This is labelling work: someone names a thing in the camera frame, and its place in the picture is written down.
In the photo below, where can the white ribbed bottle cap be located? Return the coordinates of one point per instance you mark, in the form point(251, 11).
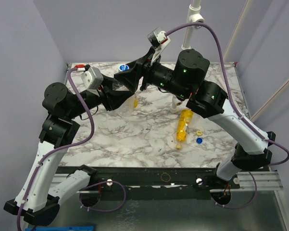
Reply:
point(123, 67)

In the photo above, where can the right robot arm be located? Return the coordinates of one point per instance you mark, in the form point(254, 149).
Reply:
point(207, 99)

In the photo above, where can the blue tray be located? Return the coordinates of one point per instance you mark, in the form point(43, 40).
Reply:
point(66, 228)

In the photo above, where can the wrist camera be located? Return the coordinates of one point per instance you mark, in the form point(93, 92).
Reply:
point(91, 76)
point(159, 40)

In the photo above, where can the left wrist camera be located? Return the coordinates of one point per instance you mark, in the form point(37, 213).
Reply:
point(91, 76)

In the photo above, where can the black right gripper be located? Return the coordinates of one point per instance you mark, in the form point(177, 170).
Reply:
point(145, 75)

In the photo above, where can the white PVC pipe frame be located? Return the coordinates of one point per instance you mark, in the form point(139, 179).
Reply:
point(195, 20)

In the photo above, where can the small clear bottle white cap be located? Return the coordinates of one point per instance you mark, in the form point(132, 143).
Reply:
point(126, 108)

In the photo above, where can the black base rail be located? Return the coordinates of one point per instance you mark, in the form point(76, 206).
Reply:
point(151, 183)

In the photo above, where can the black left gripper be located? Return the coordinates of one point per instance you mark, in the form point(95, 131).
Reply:
point(107, 95)

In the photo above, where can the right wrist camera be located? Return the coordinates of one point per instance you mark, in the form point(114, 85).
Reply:
point(159, 40)

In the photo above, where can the yellow bottle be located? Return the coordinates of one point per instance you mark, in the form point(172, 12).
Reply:
point(134, 101)
point(182, 128)

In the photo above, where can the blue bottle cap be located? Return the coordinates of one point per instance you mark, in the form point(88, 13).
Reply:
point(199, 140)

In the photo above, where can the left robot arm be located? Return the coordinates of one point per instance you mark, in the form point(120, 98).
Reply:
point(38, 203)

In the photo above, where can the yellow bottle cap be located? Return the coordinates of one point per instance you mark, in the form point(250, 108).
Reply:
point(199, 133)

